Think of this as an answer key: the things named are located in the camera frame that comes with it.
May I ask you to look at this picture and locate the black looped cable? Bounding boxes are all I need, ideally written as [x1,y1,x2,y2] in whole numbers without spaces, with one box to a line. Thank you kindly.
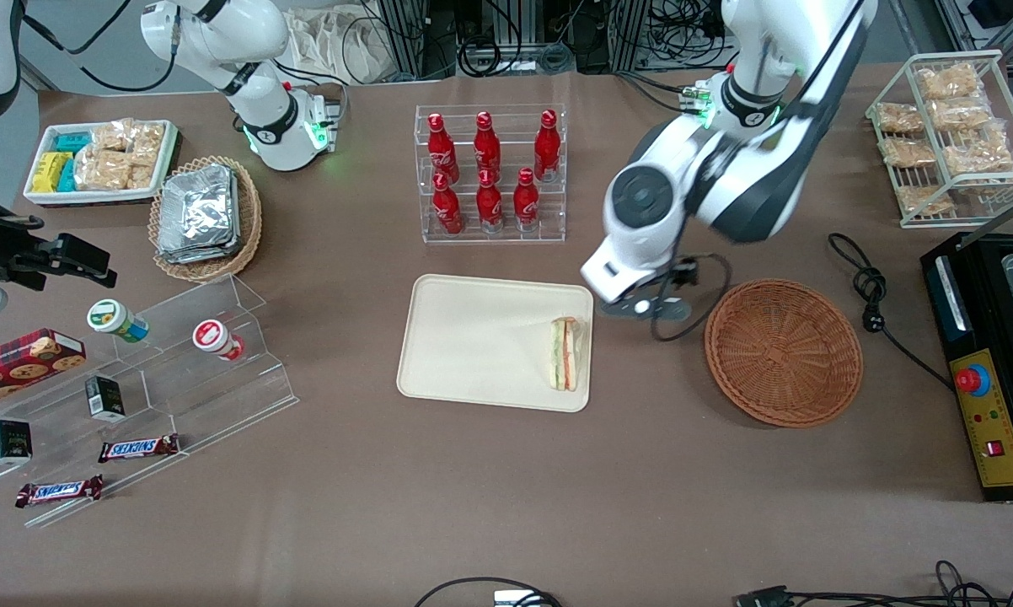
[413,577,563,607]

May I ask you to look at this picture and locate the oval wicker basket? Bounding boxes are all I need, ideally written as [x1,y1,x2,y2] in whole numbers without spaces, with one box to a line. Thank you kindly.
[148,155,264,283]

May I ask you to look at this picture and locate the brown chocolate bar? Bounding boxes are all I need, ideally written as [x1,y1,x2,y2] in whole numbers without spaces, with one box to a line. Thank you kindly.
[15,475,105,508]
[98,433,181,464]

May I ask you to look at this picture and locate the red cookie box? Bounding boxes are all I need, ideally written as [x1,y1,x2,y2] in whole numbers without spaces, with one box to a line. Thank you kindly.
[0,328,87,412]

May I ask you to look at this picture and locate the black and white box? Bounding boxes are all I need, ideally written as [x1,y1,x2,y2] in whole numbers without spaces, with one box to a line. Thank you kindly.
[0,419,34,467]

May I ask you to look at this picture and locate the green-lid white cup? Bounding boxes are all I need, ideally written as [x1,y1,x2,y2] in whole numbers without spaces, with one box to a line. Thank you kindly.
[86,298,150,343]

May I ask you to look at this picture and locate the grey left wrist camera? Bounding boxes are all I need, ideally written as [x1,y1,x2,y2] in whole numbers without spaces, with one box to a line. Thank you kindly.
[598,293,694,322]

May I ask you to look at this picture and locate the black power cable with plug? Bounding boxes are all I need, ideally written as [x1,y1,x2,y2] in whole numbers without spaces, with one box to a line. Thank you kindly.
[828,233,956,391]

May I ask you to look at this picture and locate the triangular sandwich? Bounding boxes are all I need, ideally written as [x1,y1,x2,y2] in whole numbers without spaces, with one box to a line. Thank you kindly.
[549,316,582,392]

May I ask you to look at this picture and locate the black cable connector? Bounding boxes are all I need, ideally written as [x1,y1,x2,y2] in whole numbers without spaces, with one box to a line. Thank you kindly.
[733,585,796,607]

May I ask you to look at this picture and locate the red cola bottle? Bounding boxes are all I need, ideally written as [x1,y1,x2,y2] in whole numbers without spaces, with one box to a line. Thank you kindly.
[474,111,503,180]
[427,113,461,185]
[476,169,506,234]
[513,168,541,234]
[533,110,562,184]
[432,173,464,236]

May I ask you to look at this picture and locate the clear acrylic stepped display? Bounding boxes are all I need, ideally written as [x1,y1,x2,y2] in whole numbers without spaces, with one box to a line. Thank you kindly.
[0,273,299,529]

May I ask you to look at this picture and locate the white rectangular snack tray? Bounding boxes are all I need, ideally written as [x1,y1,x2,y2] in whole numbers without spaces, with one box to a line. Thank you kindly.
[23,120,180,207]

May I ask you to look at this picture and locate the black sealing machine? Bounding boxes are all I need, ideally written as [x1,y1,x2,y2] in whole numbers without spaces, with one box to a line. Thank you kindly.
[920,231,1013,504]

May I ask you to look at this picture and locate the yellow control panel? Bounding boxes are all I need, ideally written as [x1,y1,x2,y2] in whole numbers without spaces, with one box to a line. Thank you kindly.
[948,347,1013,491]

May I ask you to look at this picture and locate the silver foil pack stack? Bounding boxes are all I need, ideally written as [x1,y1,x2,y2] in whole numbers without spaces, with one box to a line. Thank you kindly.
[158,164,242,266]

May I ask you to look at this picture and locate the round brown wicker basket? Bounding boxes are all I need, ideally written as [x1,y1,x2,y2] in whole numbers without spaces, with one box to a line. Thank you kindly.
[705,279,864,428]

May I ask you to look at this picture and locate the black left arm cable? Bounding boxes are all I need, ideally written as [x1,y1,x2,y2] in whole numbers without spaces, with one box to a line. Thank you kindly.
[648,252,732,343]

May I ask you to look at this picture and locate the yellow snack packet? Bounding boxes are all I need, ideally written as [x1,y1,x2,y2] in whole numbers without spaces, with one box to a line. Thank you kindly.
[31,151,74,194]

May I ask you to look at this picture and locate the black tangled cable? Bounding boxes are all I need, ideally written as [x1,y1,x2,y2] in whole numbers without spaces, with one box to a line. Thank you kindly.
[789,560,1013,607]

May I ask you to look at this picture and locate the white cloth bag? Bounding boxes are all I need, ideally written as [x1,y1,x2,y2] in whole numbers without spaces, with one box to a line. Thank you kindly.
[286,7,399,86]

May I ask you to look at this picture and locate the bagged fried snack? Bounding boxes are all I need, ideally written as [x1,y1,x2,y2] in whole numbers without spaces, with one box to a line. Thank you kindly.
[896,185,956,217]
[875,102,925,135]
[943,125,1013,175]
[929,97,994,132]
[917,62,984,101]
[881,137,939,169]

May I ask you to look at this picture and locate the clear rice cracker pack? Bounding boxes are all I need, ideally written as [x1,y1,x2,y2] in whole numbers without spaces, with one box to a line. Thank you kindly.
[74,149,155,192]
[131,123,167,167]
[89,120,137,153]

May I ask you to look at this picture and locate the beige plastic tray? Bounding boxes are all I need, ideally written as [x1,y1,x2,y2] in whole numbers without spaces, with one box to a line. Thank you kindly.
[396,273,595,414]

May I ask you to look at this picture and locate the white wire rack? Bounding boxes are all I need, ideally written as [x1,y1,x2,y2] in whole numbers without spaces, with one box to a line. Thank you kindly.
[865,50,1013,229]

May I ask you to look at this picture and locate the clear acrylic bottle rack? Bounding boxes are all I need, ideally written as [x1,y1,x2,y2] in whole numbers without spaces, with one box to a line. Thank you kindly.
[415,104,567,244]

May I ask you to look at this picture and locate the red-lid white cup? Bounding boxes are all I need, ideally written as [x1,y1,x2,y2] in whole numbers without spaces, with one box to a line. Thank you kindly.
[192,319,247,363]

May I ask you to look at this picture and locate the small black box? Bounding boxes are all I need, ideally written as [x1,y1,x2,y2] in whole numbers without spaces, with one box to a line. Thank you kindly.
[84,375,126,422]

